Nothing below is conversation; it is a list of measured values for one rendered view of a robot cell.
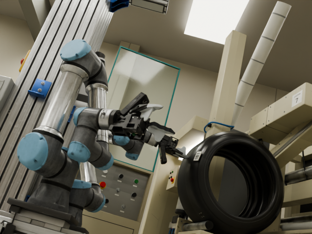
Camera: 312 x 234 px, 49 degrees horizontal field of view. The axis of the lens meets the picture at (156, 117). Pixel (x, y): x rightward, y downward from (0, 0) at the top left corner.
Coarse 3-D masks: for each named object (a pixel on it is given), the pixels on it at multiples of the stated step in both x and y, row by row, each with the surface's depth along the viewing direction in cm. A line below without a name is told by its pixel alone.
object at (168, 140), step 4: (164, 136) 197; (168, 136) 197; (172, 136) 196; (164, 140) 197; (168, 140) 197; (172, 140) 195; (176, 140) 196; (156, 144) 193; (164, 144) 195; (168, 144) 194; (172, 144) 196; (176, 144) 196; (168, 148) 193; (168, 152) 198; (172, 152) 195
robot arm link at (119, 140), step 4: (108, 132) 184; (108, 136) 183; (112, 136) 182; (116, 136) 178; (120, 136) 177; (124, 136) 177; (112, 140) 182; (116, 140) 177; (120, 140) 176; (124, 140) 177; (128, 140) 179; (132, 140) 183; (116, 144) 182; (120, 144) 178; (124, 144) 179; (128, 144) 180; (132, 144) 183; (124, 148) 182; (128, 148) 183
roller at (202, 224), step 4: (188, 224) 199; (192, 224) 193; (196, 224) 187; (200, 224) 182; (204, 224) 177; (208, 224) 176; (212, 224) 176; (184, 228) 204; (188, 228) 197; (192, 228) 192; (196, 228) 187; (200, 228) 182; (204, 228) 178; (208, 228) 175
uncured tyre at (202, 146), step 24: (216, 144) 192; (240, 144) 199; (192, 168) 187; (240, 168) 224; (264, 168) 214; (192, 192) 183; (264, 192) 216; (192, 216) 193; (216, 216) 178; (240, 216) 212; (264, 216) 185
